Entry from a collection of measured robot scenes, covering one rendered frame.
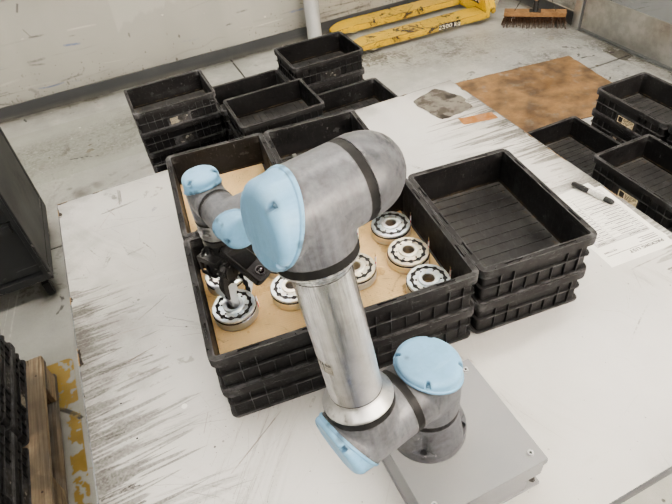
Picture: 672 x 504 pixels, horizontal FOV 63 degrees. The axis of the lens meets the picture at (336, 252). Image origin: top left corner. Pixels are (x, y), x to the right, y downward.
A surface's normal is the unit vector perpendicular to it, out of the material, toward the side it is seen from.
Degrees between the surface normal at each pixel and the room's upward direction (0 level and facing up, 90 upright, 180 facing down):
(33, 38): 90
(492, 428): 0
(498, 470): 0
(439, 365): 7
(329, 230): 78
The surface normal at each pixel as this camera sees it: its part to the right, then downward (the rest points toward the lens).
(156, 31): 0.42, 0.60
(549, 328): -0.09, -0.72
